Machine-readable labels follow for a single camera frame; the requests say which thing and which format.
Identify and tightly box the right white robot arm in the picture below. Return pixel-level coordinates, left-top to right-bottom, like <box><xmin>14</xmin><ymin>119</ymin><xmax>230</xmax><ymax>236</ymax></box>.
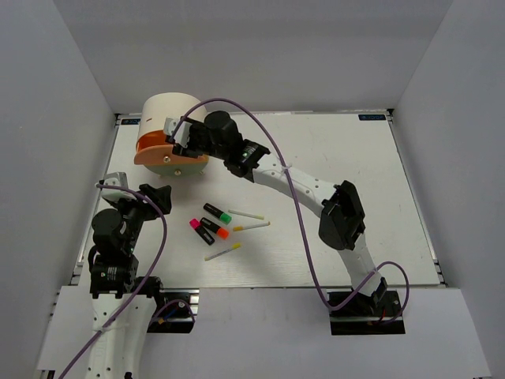
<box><xmin>163</xmin><ymin>111</ymin><xmax>387</xmax><ymax>315</ymax></box>

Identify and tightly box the grey-green organizer bottom drawer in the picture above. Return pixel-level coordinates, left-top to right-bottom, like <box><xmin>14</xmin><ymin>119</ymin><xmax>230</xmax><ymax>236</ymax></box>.
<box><xmin>144</xmin><ymin>155</ymin><xmax>209</xmax><ymax>183</ymax></box>

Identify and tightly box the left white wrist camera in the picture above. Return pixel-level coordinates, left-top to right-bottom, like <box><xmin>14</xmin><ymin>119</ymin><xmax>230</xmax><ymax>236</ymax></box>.
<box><xmin>97</xmin><ymin>171</ymin><xmax>132</xmax><ymax>203</ymax></box>

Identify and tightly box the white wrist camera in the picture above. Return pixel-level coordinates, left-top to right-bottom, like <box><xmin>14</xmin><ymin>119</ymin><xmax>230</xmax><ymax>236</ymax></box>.
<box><xmin>97</xmin><ymin>171</ymin><xmax>132</xmax><ymax>203</ymax></box>
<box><xmin>163</xmin><ymin>117</ymin><xmax>191</xmax><ymax>148</ymax></box>

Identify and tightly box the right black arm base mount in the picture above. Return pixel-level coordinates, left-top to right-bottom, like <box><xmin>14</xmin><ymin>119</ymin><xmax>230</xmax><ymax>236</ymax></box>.
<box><xmin>329</xmin><ymin>290</ymin><xmax>406</xmax><ymax>336</ymax></box>

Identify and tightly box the white pen orange-yellow cap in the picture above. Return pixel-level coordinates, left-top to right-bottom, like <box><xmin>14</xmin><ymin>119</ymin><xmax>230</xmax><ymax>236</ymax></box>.
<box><xmin>233</xmin><ymin>221</ymin><xmax>271</xmax><ymax>232</ymax></box>

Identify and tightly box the pink cap black highlighter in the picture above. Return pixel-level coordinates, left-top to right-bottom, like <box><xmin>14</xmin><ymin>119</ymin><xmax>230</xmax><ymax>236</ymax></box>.
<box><xmin>189</xmin><ymin>219</ymin><xmax>215</xmax><ymax>246</ymax></box>

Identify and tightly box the blue logo sticker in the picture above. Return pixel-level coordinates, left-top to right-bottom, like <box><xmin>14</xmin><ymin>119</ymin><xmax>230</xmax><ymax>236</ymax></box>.
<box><xmin>358</xmin><ymin>114</ymin><xmax>387</xmax><ymax>121</ymax></box>
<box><xmin>121</xmin><ymin>118</ymin><xmax>140</xmax><ymax>125</ymax></box>

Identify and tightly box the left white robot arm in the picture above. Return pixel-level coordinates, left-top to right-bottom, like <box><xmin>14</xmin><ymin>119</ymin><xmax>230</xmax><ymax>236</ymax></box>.
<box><xmin>85</xmin><ymin>179</ymin><xmax>171</xmax><ymax>378</ymax></box>

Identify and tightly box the orange cap black highlighter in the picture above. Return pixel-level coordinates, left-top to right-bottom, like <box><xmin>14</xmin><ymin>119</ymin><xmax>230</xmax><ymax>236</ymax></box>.
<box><xmin>200</xmin><ymin>217</ymin><xmax>230</xmax><ymax>240</ymax></box>

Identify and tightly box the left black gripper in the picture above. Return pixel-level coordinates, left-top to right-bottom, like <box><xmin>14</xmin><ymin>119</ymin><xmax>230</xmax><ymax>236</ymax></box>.
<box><xmin>110</xmin><ymin>183</ymin><xmax>172</xmax><ymax>253</ymax></box>

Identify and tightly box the blue logo sticker left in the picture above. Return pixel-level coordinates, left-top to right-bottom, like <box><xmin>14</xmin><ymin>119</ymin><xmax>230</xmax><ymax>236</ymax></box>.
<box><xmin>121</xmin><ymin>118</ymin><xmax>140</xmax><ymax>125</ymax></box>

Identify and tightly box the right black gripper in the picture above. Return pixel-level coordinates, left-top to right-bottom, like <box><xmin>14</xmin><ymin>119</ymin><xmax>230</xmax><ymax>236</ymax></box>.
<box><xmin>174</xmin><ymin>115</ymin><xmax>229</xmax><ymax>160</ymax></box>

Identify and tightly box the blue logo sticker right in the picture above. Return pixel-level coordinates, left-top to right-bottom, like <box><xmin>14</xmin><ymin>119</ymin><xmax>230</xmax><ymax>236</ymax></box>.
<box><xmin>358</xmin><ymin>114</ymin><xmax>387</xmax><ymax>121</ymax></box>

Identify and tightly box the green cap black highlighter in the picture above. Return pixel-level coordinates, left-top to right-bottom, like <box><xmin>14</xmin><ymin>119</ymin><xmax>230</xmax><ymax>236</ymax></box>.
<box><xmin>203</xmin><ymin>203</ymin><xmax>232</xmax><ymax>225</ymax></box>

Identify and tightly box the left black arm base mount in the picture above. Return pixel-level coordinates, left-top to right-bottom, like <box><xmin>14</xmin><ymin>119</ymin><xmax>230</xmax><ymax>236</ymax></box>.
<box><xmin>148</xmin><ymin>288</ymin><xmax>200</xmax><ymax>334</ymax></box>

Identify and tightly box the white pen pale yellow cap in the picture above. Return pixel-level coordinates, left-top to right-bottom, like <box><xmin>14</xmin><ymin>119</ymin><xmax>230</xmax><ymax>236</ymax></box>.
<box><xmin>228</xmin><ymin>209</ymin><xmax>265</xmax><ymax>220</ymax></box>

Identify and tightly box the cream round drawer organizer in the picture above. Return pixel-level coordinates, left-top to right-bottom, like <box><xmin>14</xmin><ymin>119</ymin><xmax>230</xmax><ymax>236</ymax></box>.
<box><xmin>137</xmin><ymin>92</ymin><xmax>200</xmax><ymax>140</ymax></box>

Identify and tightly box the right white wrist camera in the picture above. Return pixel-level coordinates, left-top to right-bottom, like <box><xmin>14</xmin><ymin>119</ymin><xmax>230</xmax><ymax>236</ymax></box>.
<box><xmin>163</xmin><ymin>117</ymin><xmax>191</xmax><ymax>148</ymax></box>

